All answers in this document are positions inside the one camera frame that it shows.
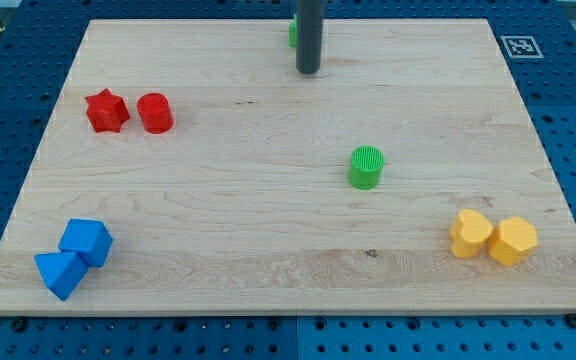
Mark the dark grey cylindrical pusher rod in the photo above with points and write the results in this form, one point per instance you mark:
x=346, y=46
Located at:
x=310, y=15

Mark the yellow heart block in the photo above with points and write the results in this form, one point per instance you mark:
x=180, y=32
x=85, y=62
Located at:
x=469, y=232

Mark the yellow hexagon block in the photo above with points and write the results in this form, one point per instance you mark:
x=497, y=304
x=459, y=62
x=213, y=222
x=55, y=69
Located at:
x=512, y=241

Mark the green block behind rod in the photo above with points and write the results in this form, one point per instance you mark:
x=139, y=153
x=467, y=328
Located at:
x=292, y=32

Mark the green cylinder block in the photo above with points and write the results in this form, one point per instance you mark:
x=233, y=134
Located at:
x=366, y=165

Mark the red cylinder block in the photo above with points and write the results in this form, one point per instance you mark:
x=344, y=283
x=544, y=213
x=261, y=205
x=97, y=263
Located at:
x=155, y=113

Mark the wooden board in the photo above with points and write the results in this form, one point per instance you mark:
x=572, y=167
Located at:
x=244, y=207

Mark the white fiducial marker tag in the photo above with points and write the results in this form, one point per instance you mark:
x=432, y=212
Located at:
x=521, y=47

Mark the red star block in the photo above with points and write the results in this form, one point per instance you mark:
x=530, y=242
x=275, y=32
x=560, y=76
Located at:
x=106, y=111

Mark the blue cube block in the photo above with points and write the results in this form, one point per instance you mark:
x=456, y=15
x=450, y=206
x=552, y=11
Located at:
x=90, y=239

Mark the blue triangle block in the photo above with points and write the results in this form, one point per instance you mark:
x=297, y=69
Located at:
x=61, y=272

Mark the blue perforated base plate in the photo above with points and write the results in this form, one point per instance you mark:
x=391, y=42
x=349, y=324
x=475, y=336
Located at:
x=36, y=50

